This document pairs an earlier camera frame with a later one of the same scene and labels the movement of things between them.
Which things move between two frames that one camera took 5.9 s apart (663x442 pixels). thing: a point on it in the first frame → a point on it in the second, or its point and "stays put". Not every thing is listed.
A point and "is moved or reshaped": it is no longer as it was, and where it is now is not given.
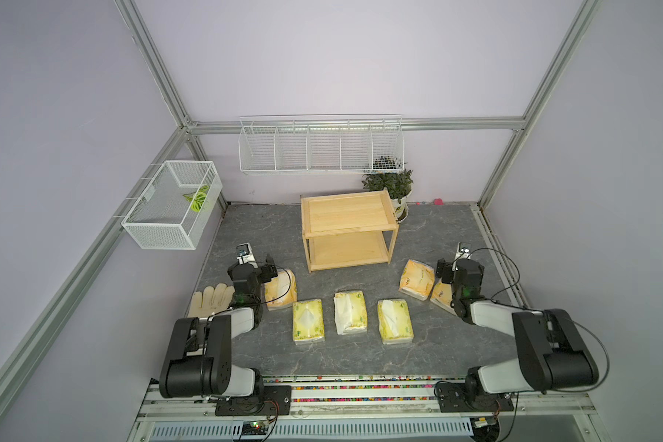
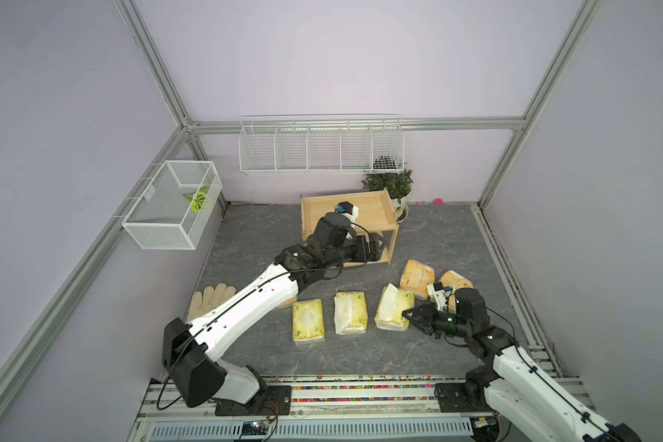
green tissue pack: (394, 321) is moved or reshaped
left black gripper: (263, 271) → (374, 250)
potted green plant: (397, 184) stays put
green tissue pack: (350, 311) stays put
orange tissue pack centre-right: (416, 279) stays put
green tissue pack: (308, 320) stays put
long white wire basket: (321, 143) stays put
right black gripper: (447, 268) → (424, 321)
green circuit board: (255, 428) stays put
